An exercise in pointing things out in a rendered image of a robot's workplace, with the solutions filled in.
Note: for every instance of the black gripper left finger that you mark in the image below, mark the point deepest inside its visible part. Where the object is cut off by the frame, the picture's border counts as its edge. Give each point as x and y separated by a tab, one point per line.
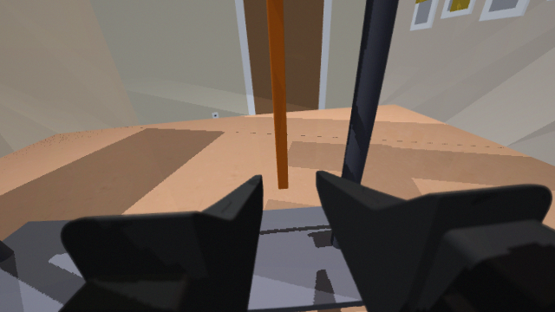
216	246

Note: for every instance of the orange handle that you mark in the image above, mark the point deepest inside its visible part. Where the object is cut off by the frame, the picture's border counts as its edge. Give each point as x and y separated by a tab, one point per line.
275	19

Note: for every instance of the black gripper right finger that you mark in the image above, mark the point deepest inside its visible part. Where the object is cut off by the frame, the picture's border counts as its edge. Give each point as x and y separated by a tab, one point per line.
390	243

